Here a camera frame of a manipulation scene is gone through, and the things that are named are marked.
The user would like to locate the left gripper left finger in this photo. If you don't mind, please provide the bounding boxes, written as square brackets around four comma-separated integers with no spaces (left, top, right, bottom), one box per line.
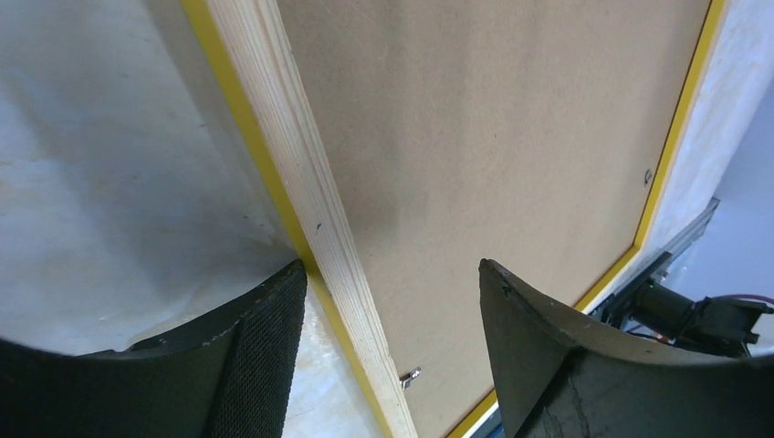
[1,260,308,437]

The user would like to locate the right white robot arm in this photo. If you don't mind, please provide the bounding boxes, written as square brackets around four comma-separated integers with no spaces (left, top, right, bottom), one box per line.
[601,276,773,358]

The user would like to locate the yellow wooden picture frame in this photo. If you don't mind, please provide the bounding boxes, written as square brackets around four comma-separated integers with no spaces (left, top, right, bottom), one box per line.
[183,1,727,437]

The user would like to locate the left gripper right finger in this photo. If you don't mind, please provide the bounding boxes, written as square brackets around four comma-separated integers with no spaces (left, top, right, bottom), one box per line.
[478,259,773,437]

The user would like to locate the brown cardboard backing board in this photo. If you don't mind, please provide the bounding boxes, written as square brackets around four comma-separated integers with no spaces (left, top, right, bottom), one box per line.
[278,1,709,437]

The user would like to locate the metal frame retaining clip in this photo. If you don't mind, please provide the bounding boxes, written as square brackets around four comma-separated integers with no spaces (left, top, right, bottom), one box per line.
[399,367,423,391]

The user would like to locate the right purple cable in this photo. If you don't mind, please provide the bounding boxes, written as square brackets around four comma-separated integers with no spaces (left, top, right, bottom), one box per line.
[713,293,774,306]

